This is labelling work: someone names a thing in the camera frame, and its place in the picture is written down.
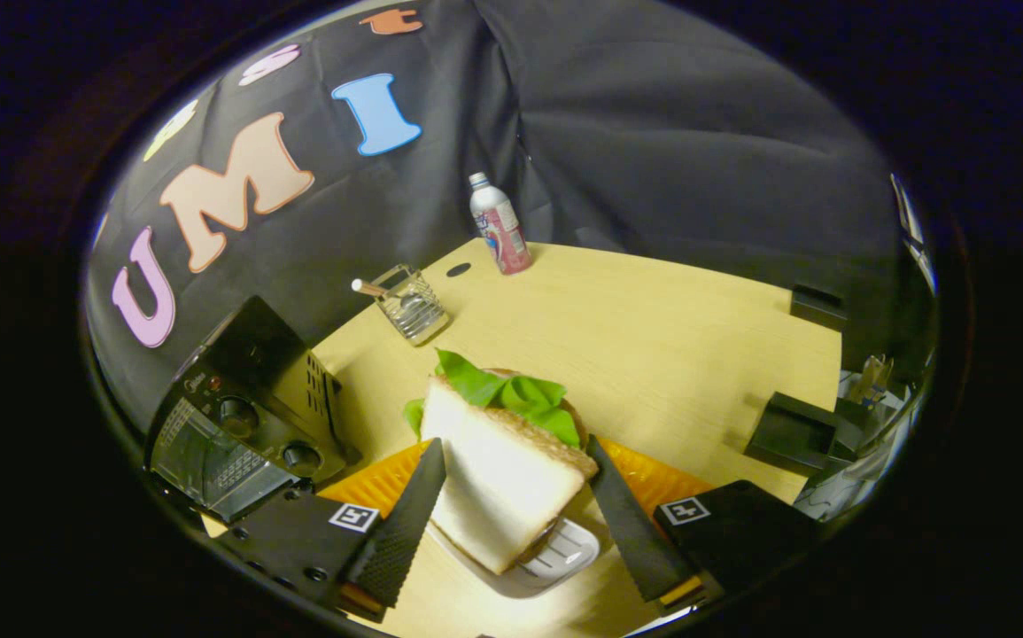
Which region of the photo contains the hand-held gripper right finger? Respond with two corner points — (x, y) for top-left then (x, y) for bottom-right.
(586, 433), (822, 614)

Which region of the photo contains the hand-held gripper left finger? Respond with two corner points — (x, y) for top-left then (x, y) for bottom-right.
(214, 437), (448, 623)

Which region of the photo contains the white bread lettuce sandwich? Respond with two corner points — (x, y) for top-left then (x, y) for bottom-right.
(403, 348), (600, 576)

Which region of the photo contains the black toaster oven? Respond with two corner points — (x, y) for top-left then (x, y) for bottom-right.
(146, 295), (362, 525)

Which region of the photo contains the white rectangular dish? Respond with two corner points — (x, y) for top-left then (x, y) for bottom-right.
(430, 517), (601, 600)

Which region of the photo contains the black table clamp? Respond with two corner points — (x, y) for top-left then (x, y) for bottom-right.
(744, 392), (841, 472)
(789, 284), (849, 331)

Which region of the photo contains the pink labelled bottle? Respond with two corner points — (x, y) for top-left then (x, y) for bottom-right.
(469, 172), (534, 276)

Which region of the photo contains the wire mesh glass holder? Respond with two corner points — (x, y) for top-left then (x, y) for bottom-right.
(374, 264), (453, 347)

